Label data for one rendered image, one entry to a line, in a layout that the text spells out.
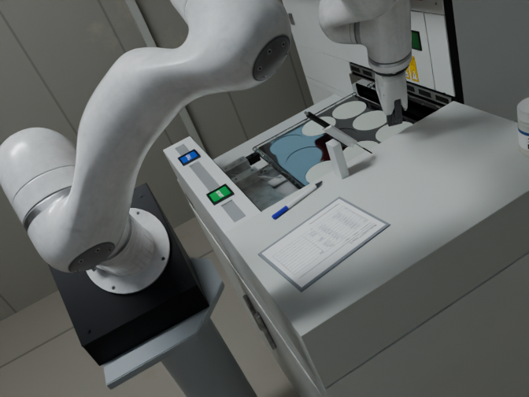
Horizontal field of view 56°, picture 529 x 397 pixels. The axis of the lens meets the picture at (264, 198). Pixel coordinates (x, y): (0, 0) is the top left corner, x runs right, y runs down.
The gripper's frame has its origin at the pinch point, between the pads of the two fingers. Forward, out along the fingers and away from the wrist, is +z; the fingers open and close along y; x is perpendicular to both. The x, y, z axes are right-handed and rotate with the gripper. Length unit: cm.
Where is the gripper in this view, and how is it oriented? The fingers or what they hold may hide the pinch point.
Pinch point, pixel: (393, 116)
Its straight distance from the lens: 116.3
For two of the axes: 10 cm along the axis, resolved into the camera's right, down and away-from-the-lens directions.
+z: 2.5, 5.8, 7.8
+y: 0.8, 7.9, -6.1
